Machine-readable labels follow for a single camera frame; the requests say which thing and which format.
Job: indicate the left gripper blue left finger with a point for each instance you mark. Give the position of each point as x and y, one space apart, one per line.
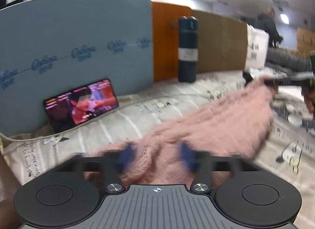
114 164

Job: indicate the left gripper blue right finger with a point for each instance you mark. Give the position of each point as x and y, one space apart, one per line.
199 163

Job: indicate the pink knitted sweater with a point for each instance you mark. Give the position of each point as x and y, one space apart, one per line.
238 123

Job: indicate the person's right hand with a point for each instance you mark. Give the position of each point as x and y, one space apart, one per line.
309 97

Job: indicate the black leather sofa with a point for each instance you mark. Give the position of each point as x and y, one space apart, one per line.
287 62

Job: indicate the stacked cardboard boxes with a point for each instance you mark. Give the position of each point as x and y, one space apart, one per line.
305 41

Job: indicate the white printed shopping bag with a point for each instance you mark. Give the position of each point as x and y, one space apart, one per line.
258 43

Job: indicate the man in dark jacket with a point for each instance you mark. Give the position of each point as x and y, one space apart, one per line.
265 22

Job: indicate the smartphone playing video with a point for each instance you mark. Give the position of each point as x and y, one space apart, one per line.
79 105

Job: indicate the brown cardboard sheet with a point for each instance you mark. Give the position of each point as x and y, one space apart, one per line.
222 42

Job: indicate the orange wooden board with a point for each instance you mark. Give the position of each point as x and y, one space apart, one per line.
166 38

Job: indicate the dark teal thermos bottle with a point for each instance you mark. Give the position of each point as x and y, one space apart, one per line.
188 54

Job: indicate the blue foam board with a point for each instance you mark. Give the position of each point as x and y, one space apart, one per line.
49 47

